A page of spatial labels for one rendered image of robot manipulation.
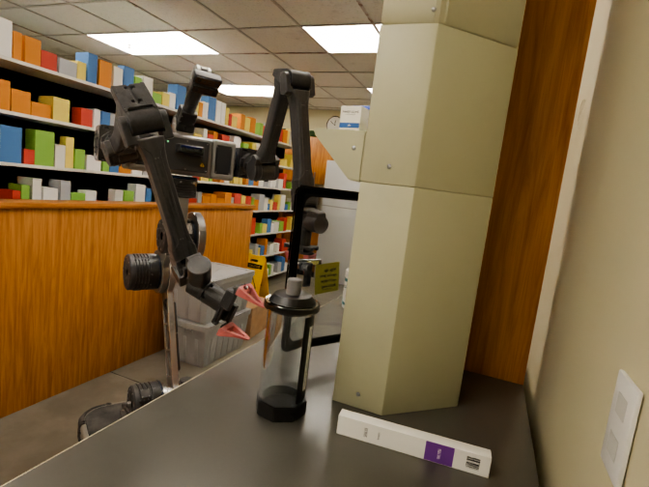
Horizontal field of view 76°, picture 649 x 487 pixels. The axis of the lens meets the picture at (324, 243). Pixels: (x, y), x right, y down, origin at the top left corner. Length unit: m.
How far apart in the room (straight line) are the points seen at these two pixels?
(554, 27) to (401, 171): 0.60
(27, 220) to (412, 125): 2.18
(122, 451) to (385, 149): 0.69
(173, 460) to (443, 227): 0.63
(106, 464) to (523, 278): 0.98
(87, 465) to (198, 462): 0.16
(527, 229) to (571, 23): 0.50
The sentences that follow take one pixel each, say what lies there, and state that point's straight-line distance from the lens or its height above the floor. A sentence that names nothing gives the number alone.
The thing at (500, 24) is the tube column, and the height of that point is 1.74.
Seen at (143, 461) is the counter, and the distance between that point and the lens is 0.78.
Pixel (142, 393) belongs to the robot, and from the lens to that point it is 2.10.
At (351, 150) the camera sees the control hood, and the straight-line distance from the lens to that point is 0.86.
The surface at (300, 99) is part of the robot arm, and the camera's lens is 1.40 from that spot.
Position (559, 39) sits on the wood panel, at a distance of 1.25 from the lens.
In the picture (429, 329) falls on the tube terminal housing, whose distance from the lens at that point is 0.91.
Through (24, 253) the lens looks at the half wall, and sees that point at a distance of 2.66.
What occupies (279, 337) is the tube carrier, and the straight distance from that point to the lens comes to 0.79.
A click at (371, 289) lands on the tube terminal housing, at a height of 1.20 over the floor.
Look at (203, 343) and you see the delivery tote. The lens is 3.17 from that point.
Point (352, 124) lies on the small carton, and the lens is 0.93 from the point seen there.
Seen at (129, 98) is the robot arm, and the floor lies 1.54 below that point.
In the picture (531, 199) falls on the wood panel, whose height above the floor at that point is 1.42.
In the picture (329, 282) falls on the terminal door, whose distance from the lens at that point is 1.05.
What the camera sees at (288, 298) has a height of 1.18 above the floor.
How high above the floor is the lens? 1.39
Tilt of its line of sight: 8 degrees down
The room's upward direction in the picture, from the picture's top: 7 degrees clockwise
